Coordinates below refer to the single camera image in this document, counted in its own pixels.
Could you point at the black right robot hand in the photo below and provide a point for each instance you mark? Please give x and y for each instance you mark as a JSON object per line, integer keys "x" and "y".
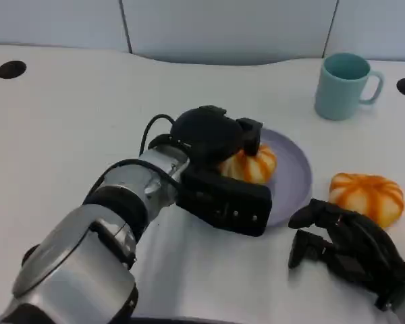
{"x": 357, "y": 243}

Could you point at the pale green mug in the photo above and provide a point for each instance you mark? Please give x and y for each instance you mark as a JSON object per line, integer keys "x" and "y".
{"x": 339, "y": 94}

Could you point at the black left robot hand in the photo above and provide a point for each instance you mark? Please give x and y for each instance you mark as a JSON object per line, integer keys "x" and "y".
{"x": 206, "y": 135}

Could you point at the lilac plate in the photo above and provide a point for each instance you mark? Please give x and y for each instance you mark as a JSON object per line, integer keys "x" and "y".
{"x": 292, "y": 162}

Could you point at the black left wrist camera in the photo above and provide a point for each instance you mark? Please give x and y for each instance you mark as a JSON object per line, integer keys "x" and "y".
{"x": 229, "y": 202}

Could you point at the orange white toy bread roll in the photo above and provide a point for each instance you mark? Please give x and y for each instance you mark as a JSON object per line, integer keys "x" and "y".
{"x": 366, "y": 194}
{"x": 253, "y": 167}

